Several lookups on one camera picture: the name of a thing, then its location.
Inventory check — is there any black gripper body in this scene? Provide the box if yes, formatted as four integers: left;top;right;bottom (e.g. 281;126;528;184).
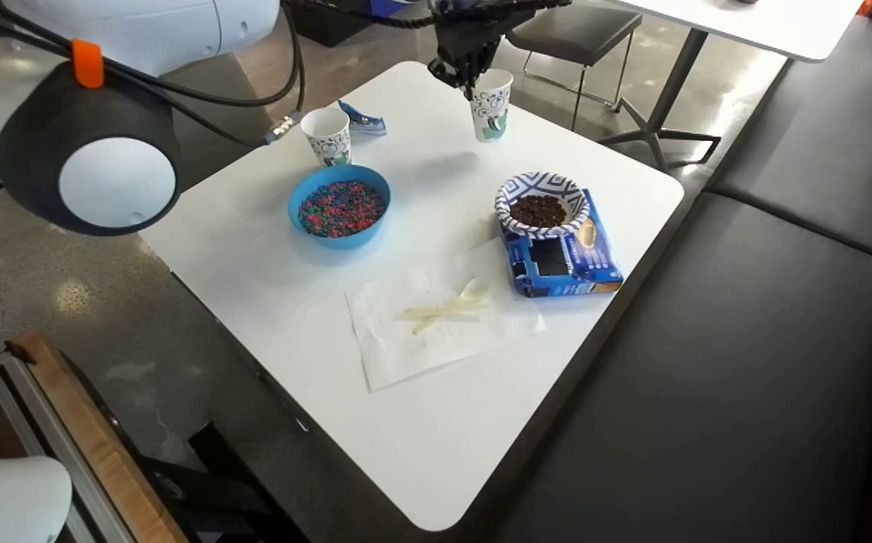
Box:
428;0;535;98

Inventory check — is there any floral paper cup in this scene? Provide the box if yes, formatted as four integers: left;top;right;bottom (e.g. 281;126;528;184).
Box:
302;106;350;167
470;71;512;143

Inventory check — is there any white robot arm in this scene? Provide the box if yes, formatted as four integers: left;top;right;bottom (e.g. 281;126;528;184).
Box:
0;0;350;236

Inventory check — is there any blue white patterned paper bowl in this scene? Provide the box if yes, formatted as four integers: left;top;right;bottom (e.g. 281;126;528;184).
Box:
496;172;592;238

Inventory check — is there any blue bowl of colourful beads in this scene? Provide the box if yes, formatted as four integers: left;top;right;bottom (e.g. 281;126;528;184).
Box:
287;167;392;251

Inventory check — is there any grey chair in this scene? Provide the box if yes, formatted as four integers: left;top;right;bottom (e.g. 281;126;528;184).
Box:
507;4;642;103

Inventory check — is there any blue snack wrapper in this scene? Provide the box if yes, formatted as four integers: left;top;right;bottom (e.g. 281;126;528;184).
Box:
337;99;388;137

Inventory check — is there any white plastic spoon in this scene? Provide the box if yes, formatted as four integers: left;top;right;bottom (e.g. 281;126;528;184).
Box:
405;281;486;326

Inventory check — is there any blue cookie package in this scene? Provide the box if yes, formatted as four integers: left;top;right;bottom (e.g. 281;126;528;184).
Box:
502;193;626;299

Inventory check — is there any white paper napkin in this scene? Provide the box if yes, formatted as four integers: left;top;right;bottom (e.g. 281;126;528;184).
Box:
343;263;549;396

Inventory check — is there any white side table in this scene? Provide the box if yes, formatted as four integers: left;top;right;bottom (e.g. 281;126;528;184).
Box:
611;0;864;169

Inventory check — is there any dark bench seat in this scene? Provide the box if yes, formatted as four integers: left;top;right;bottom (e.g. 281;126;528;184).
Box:
486;17;872;543

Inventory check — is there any wooden shelf edge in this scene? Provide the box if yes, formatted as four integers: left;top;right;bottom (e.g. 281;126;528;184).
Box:
6;335;190;543

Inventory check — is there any white cap with logo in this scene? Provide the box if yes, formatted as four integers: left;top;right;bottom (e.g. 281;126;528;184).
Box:
0;457;72;543

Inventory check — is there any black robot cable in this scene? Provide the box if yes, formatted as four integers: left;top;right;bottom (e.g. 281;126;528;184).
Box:
0;0;437;114

